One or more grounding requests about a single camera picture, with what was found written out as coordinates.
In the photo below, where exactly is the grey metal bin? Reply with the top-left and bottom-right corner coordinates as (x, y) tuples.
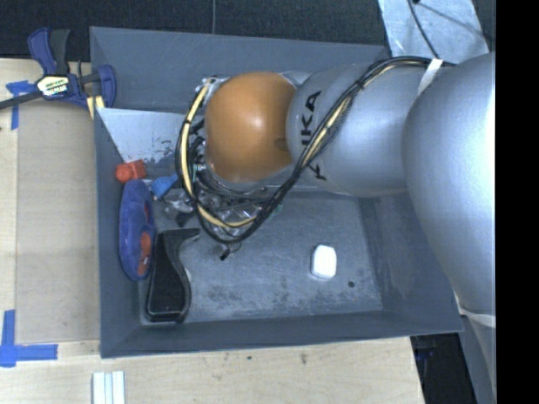
(88, 26), (465, 359)

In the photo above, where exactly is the small blue toy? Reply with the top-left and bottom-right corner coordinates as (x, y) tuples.
(151, 173), (179, 200)

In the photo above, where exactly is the black curved block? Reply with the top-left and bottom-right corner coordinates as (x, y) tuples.
(144, 227), (202, 324)

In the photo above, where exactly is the blue and orange plush toy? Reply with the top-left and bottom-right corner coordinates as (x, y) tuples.
(118, 178), (158, 282)

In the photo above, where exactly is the white cube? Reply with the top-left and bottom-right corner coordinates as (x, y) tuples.
(310, 244), (339, 279)

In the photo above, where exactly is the red toy block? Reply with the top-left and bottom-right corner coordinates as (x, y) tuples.
(115, 159), (147, 183)

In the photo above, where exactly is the pale wood board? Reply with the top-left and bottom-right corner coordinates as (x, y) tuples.
(15, 102), (102, 345)

